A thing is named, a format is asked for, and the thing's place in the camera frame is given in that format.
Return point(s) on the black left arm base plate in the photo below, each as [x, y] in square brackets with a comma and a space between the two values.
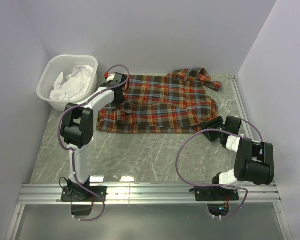
[72, 196]

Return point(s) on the red brown plaid shirt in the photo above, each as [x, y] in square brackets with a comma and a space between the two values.
[176, 103]

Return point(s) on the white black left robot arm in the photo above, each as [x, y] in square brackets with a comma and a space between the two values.
[76, 128]

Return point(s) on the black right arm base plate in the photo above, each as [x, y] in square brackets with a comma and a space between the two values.
[214, 194]

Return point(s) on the aluminium mounting rail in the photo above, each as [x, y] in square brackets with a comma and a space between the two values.
[129, 193]

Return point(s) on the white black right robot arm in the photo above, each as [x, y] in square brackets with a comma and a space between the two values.
[227, 179]

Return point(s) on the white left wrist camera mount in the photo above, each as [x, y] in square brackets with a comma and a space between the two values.
[109, 76]

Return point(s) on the aluminium right side rail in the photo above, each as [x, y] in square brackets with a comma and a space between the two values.
[245, 105]

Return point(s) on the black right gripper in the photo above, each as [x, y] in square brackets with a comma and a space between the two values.
[218, 121]

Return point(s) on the white plastic laundry basket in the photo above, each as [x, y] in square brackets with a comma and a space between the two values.
[65, 64]

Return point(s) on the white crumpled shirt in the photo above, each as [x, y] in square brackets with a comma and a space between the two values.
[74, 86]

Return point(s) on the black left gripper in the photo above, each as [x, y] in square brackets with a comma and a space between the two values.
[120, 101]

